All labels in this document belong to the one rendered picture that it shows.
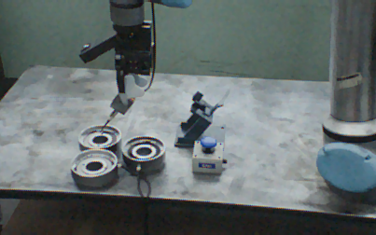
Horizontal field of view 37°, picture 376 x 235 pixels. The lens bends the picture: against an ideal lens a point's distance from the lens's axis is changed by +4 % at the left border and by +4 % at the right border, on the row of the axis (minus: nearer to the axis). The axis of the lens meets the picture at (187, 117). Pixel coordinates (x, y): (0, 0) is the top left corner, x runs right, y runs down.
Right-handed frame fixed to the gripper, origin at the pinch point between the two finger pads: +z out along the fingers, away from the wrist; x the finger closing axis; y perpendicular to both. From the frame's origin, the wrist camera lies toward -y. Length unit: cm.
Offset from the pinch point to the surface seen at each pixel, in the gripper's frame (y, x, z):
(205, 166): 20.9, -10.8, 10.9
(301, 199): 42.6, -17.1, 13.2
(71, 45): -62, 154, 58
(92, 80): -16.9, 32.2, 12.9
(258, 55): 39, 153, 58
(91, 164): -5.8, -12.6, 11.0
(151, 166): 8.2, -11.9, 11.1
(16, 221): -30.2, -3.7, 37.9
